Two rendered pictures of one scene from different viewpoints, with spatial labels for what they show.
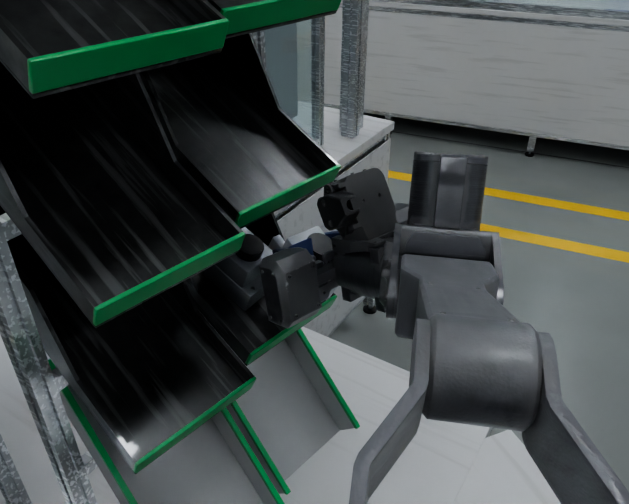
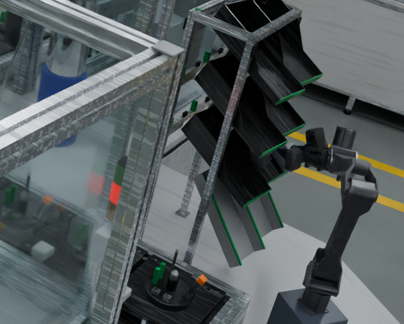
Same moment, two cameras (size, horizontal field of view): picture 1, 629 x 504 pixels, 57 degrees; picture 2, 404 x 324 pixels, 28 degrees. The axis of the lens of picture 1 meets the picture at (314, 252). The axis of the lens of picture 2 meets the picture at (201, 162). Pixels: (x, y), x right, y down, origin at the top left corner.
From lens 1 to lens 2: 1.81 m
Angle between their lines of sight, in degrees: 12
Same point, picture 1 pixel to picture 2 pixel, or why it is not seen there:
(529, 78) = (356, 45)
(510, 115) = (336, 74)
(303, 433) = (261, 226)
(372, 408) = (272, 236)
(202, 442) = (234, 216)
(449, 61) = not seen: hidden behind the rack
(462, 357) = (358, 162)
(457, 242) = (347, 152)
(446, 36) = not seen: outside the picture
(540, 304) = not seen: hidden behind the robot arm
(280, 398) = (254, 211)
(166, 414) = (246, 194)
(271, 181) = (285, 125)
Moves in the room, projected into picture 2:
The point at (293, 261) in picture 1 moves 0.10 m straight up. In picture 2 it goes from (297, 151) to (307, 120)
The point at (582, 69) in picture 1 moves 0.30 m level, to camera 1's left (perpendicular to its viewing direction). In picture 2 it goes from (401, 47) to (361, 40)
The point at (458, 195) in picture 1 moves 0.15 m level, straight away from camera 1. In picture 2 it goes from (349, 139) to (349, 117)
